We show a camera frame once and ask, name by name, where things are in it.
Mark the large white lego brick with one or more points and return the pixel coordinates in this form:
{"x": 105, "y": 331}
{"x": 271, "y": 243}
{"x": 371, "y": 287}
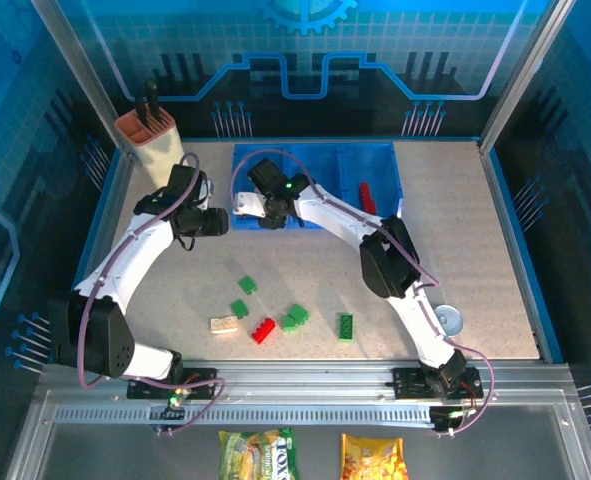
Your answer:
{"x": 224, "y": 325}

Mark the green snack bag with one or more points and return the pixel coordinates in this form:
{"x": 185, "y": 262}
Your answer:
{"x": 257, "y": 455}

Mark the long green lego brick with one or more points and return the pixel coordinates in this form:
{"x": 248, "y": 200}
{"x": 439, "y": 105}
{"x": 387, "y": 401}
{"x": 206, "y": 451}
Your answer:
{"x": 345, "y": 327}

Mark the small black controller board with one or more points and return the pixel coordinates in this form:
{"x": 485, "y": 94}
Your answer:
{"x": 174, "y": 413}
{"x": 445, "y": 417}

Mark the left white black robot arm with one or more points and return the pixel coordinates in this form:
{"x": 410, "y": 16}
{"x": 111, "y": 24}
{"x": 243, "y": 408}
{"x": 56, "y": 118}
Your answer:
{"x": 125, "y": 250}

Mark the aluminium frame post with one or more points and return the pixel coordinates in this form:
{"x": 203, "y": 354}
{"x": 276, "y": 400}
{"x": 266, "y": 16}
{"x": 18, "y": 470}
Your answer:
{"x": 76, "y": 65}
{"x": 530, "y": 65}

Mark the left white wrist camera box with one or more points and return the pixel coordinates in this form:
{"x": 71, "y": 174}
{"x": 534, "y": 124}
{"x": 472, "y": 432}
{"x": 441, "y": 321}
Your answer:
{"x": 207, "y": 192}

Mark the blue three-compartment bin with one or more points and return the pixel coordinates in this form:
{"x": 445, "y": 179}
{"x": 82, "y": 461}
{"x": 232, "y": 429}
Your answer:
{"x": 375, "y": 160}

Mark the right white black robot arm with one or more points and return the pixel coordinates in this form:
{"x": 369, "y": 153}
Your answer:
{"x": 335, "y": 210}

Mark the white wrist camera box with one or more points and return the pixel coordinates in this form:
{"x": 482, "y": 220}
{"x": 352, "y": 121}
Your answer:
{"x": 247, "y": 202}
{"x": 207, "y": 192}

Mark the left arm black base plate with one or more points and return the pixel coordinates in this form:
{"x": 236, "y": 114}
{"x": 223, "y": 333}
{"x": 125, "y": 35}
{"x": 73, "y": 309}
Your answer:
{"x": 202, "y": 382}

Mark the cream knife block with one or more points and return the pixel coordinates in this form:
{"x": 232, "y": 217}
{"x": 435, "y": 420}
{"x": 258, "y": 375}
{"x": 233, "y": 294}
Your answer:
{"x": 150, "y": 142}

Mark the silver-lid tin can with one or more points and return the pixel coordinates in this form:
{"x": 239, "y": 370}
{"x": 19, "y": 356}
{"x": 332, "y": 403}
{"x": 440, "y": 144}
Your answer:
{"x": 451, "y": 317}

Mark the yellow snack bag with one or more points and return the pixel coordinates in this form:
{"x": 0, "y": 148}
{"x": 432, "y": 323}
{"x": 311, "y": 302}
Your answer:
{"x": 373, "y": 457}

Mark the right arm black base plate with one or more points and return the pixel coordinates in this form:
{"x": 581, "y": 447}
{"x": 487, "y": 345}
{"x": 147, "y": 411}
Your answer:
{"x": 405, "y": 382}

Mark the long red lego brick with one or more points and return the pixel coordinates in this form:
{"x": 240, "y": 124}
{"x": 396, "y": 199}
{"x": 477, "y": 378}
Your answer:
{"x": 364, "y": 191}
{"x": 263, "y": 330}

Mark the small green lego brick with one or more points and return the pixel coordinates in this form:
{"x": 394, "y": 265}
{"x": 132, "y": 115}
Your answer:
{"x": 289, "y": 325}
{"x": 239, "y": 308}
{"x": 247, "y": 285}
{"x": 298, "y": 312}

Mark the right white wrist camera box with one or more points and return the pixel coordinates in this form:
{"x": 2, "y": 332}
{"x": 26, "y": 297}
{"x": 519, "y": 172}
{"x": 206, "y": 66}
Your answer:
{"x": 247, "y": 202}

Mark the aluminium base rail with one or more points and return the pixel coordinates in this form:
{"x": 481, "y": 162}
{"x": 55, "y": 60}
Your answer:
{"x": 300, "y": 377}

